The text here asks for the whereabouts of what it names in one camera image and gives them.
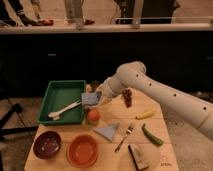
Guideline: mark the silver fork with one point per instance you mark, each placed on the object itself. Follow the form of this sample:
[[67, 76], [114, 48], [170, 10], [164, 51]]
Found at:
[[129, 130]]

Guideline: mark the white plastic spoon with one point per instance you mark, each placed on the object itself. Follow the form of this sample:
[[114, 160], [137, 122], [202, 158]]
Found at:
[[56, 115]]

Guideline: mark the bunch of dark grapes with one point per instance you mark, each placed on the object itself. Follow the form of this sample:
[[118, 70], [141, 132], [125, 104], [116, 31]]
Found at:
[[127, 97]]

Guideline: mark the purple bowl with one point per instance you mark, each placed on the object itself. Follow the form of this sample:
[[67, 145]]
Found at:
[[47, 145]]

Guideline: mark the green plastic tray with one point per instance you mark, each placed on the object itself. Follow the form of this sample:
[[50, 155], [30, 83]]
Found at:
[[58, 95]]

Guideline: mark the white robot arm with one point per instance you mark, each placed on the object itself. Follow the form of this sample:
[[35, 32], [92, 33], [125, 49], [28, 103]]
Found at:
[[197, 112]]

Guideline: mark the black tripod stand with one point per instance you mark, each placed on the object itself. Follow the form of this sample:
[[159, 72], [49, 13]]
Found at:
[[11, 123]]

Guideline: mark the red bowl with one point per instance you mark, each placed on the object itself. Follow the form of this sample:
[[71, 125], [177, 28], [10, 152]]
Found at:
[[82, 151]]

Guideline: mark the grey triangular cloth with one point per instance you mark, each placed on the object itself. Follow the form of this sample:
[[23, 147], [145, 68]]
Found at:
[[107, 132]]

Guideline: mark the blue sponge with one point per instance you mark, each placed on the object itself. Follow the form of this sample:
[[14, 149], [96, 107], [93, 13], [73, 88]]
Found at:
[[90, 99]]

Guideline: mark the brown rectangular block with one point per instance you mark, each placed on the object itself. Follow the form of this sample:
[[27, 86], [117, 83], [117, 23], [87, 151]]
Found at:
[[138, 158]]

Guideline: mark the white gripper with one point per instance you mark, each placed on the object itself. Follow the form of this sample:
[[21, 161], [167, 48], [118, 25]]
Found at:
[[110, 88]]

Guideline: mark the yellow banana toy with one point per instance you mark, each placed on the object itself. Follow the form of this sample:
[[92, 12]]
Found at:
[[145, 115]]

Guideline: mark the orange tomato toy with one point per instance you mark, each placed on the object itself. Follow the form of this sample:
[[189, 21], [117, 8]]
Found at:
[[93, 116]]

